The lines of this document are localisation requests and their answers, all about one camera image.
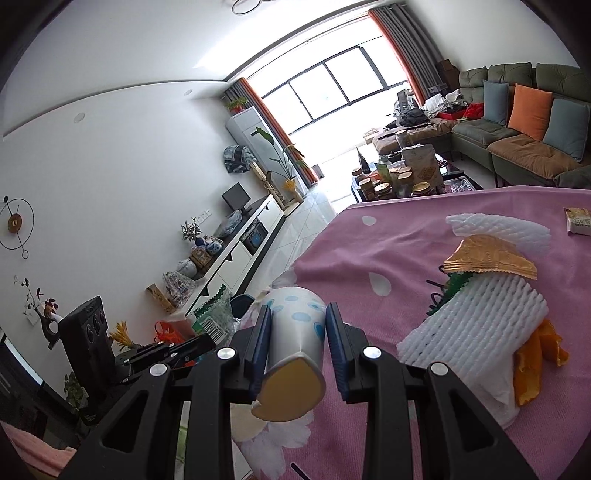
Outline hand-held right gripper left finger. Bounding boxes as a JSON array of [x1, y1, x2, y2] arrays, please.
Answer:
[[58, 305, 273, 480]]

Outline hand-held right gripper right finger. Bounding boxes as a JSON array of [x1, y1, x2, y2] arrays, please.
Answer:
[[325, 302, 539, 480]]

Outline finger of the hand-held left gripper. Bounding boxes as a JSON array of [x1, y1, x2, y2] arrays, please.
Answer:
[[131, 335, 217, 360], [168, 348, 219, 371]]

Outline blue dotted paper cup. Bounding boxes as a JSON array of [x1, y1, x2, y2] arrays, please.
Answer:
[[252, 286, 328, 423]]

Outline green clear snack packet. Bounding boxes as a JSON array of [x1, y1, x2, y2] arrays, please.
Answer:
[[191, 285, 237, 344]]

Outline teal trash bin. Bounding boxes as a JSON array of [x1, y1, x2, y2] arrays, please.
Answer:
[[229, 294, 256, 320]]

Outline green serrated wrapper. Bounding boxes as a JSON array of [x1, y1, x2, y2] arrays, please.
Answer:
[[441, 272, 477, 298]]

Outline large white foam fruit net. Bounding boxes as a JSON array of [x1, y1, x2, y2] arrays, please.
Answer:
[[397, 271, 549, 431]]

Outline white tissue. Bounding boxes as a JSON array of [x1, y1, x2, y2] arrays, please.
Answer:
[[480, 369, 520, 431]]

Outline orange peel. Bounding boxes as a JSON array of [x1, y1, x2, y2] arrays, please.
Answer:
[[514, 318, 571, 407]]

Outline orange plastic bag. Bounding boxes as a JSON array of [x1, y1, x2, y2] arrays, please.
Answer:
[[154, 322, 195, 345]]

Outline yellow dried flowers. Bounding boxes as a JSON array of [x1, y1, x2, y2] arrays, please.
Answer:
[[109, 322, 137, 352]]

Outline white vase with red leaves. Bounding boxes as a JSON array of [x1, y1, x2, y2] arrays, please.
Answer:
[[14, 276, 64, 348]]

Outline gold box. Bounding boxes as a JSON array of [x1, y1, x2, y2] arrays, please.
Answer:
[[146, 283, 175, 315]]

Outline clear plastic bag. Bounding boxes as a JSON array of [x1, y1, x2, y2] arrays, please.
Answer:
[[163, 271, 197, 308]]

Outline white black tv cabinet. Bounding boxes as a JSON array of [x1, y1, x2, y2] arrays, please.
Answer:
[[185, 194, 285, 319]]

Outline black plastic piece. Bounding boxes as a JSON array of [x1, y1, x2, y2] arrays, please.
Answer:
[[424, 277, 452, 319]]

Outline small potted plant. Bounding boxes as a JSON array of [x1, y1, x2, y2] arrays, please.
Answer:
[[181, 220, 204, 247]]

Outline pink floral blanket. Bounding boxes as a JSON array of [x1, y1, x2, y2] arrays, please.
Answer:
[[231, 185, 591, 480]]

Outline blue plastic bag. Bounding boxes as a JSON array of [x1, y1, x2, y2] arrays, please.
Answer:
[[217, 210, 243, 239]]

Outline black monitor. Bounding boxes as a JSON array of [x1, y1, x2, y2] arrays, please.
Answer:
[[222, 182, 253, 213]]

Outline group of glass jars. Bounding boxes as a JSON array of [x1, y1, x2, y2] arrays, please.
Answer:
[[353, 164, 432, 200]]

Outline blue white patterned cloth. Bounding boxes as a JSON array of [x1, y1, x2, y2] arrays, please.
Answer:
[[223, 144, 257, 175]]

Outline large leaf potted plant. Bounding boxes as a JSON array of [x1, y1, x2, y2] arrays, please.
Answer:
[[256, 127, 309, 183]]

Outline beige paper bag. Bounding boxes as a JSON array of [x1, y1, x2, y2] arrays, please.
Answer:
[[404, 144, 441, 190]]

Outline small white foam fruit net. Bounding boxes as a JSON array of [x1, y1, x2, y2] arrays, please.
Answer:
[[445, 213, 552, 252]]

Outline dark glass coffee table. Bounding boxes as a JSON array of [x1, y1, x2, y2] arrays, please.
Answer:
[[348, 154, 484, 204]]

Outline grey orange curtain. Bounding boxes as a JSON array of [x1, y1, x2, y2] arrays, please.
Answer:
[[224, 78, 319, 188], [369, 4, 440, 107]]

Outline black bag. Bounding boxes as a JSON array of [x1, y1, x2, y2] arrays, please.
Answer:
[[397, 108, 430, 127]]

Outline green sofa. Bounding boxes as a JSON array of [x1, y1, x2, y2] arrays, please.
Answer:
[[372, 62, 591, 189]]

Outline white exercise machine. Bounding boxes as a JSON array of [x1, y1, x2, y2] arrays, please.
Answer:
[[394, 88, 421, 114]]

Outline large window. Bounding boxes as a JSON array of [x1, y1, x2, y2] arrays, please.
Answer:
[[261, 46, 407, 134]]

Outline white clothes pile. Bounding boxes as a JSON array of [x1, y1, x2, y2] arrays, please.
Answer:
[[422, 90, 467, 116]]

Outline beige snack packet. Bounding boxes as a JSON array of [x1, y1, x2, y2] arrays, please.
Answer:
[[563, 207, 591, 237]]

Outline blue-grey cushion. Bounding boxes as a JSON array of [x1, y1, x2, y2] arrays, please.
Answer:
[[542, 98, 591, 162], [482, 80, 511, 126]]

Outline brown cardboard boxes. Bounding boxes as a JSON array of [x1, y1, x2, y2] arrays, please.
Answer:
[[436, 59, 461, 91]]

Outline orange cushion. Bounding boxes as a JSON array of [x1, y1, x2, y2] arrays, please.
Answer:
[[508, 84, 554, 141]]

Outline round wall clock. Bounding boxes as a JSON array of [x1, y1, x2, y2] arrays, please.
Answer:
[[0, 196, 36, 259]]

